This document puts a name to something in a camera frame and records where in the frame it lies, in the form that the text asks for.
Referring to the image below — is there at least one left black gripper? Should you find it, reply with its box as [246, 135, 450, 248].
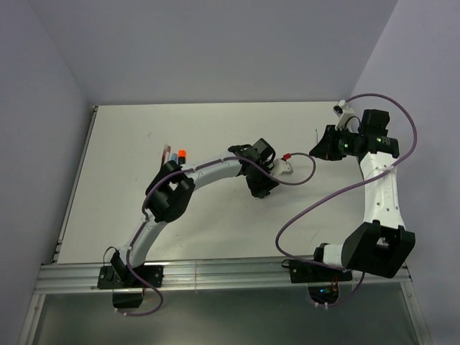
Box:
[246, 162, 279, 199]

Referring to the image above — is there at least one black orange highlighter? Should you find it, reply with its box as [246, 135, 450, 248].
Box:
[178, 149, 187, 165]

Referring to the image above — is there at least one red pen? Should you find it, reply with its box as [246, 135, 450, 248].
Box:
[161, 144, 171, 166]

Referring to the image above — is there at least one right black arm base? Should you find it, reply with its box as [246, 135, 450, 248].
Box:
[281, 259, 353, 308]

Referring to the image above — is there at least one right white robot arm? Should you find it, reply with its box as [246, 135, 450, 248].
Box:
[310, 103, 415, 280]

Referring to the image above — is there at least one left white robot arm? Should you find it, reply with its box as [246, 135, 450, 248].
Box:
[104, 139, 289, 288]

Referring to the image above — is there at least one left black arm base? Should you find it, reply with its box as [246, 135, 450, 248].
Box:
[96, 249, 164, 316]

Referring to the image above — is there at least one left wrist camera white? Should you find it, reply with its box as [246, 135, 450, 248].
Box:
[271, 159, 293, 178]

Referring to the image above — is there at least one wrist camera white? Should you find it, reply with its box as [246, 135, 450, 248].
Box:
[333, 100, 359, 132]
[271, 159, 293, 178]

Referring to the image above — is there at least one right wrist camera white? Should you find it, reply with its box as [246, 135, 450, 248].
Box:
[333, 100, 359, 132]

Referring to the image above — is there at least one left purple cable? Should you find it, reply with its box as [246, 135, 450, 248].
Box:
[124, 152, 317, 317]

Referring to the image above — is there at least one purple cable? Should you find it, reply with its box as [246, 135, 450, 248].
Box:
[275, 93, 418, 307]
[124, 152, 317, 317]

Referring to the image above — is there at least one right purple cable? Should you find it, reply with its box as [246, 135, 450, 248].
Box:
[275, 93, 418, 307]

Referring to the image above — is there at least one aluminium rail frame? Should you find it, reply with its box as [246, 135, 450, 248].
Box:
[19, 101, 432, 344]

